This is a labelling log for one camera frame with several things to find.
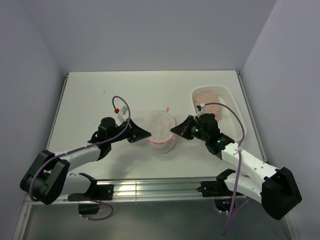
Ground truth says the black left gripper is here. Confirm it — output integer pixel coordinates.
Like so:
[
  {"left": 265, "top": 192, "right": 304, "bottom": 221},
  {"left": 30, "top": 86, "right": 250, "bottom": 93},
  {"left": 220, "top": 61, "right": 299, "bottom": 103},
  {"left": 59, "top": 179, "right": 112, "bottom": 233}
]
[{"left": 108, "top": 118, "right": 151, "bottom": 144}]

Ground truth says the pink bra in basket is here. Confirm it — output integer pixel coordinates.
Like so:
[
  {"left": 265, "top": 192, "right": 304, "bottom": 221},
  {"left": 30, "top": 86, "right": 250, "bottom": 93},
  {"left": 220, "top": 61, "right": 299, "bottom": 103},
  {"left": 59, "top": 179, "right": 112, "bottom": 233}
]
[{"left": 195, "top": 92, "right": 222, "bottom": 121}]

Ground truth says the white perforated plastic basket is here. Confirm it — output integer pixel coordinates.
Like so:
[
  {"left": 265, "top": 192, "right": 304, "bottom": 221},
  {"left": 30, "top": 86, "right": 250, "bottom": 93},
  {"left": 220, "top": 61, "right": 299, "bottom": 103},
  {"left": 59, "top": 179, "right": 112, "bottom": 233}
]
[{"left": 190, "top": 85, "right": 247, "bottom": 142}]

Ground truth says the white mesh laundry bag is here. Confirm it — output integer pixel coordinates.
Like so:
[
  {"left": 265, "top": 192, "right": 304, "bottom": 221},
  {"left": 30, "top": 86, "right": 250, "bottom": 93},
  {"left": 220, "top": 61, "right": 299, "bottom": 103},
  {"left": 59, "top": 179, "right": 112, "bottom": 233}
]
[{"left": 143, "top": 107, "right": 177, "bottom": 154}]

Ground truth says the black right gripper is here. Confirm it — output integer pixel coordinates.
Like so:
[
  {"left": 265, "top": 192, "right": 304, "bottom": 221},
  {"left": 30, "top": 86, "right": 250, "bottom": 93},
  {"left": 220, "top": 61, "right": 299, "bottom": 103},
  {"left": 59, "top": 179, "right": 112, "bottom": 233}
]
[{"left": 171, "top": 114, "right": 209, "bottom": 142}]

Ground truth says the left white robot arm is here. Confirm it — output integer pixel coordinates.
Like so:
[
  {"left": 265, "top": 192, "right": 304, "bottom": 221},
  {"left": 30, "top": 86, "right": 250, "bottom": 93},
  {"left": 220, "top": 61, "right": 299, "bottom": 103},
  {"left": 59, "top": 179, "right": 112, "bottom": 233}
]
[{"left": 19, "top": 117, "right": 151, "bottom": 205}]

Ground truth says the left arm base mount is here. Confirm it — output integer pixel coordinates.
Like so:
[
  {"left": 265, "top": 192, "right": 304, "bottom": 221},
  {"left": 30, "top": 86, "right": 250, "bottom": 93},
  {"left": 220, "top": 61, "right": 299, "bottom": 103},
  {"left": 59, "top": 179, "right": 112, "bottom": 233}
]
[{"left": 67, "top": 184, "right": 114, "bottom": 216}]

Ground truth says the aluminium rail frame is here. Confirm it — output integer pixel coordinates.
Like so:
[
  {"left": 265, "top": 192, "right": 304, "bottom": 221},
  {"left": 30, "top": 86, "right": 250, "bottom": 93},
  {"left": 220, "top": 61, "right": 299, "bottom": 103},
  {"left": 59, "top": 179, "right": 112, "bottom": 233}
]
[{"left": 12, "top": 72, "right": 301, "bottom": 240}]

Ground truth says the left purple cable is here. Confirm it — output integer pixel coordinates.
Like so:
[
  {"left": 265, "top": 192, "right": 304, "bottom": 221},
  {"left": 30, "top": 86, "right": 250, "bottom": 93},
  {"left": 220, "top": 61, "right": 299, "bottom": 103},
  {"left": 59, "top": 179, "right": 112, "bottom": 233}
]
[{"left": 28, "top": 95, "right": 132, "bottom": 222}]

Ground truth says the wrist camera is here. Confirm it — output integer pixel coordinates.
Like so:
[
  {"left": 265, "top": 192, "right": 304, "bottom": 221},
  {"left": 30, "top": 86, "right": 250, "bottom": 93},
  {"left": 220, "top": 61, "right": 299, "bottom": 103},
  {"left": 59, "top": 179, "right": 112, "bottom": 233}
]
[
  {"left": 196, "top": 103, "right": 206, "bottom": 117},
  {"left": 114, "top": 106, "right": 128, "bottom": 123}
]

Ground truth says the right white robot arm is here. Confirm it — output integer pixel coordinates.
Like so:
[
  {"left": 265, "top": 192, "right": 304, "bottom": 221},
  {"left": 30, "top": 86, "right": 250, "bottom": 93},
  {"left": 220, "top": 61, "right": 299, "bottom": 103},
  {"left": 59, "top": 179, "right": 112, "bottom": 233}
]
[{"left": 170, "top": 113, "right": 302, "bottom": 220}]

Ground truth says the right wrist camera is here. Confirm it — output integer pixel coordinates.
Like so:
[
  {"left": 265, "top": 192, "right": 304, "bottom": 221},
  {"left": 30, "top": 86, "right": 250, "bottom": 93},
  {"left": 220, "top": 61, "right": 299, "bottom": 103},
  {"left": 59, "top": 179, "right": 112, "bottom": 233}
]
[{"left": 196, "top": 103, "right": 206, "bottom": 117}]

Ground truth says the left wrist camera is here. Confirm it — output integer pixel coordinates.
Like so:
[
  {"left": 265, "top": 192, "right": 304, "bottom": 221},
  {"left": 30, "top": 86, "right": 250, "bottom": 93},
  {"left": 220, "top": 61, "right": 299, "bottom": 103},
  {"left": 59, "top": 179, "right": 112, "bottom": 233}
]
[{"left": 114, "top": 106, "right": 128, "bottom": 123}]

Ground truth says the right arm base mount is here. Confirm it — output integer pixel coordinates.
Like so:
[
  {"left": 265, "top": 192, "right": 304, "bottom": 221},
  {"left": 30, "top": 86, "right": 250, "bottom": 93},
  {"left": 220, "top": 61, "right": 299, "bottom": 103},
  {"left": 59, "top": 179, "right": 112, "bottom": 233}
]
[{"left": 196, "top": 180, "right": 233, "bottom": 214}]

